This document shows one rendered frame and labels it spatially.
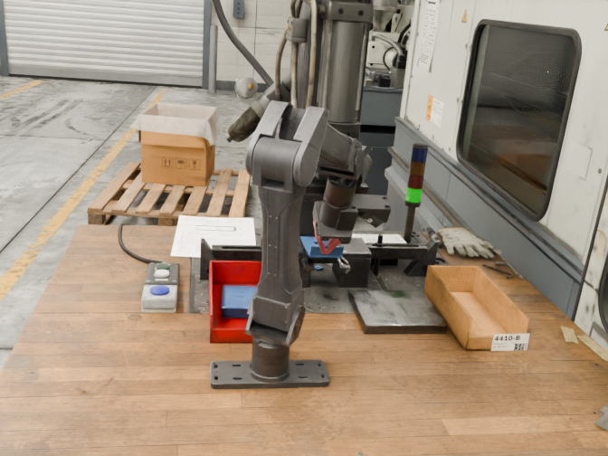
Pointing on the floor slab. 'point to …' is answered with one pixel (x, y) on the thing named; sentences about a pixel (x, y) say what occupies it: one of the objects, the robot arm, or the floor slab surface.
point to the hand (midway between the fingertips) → (325, 250)
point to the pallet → (130, 185)
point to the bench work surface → (386, 396)
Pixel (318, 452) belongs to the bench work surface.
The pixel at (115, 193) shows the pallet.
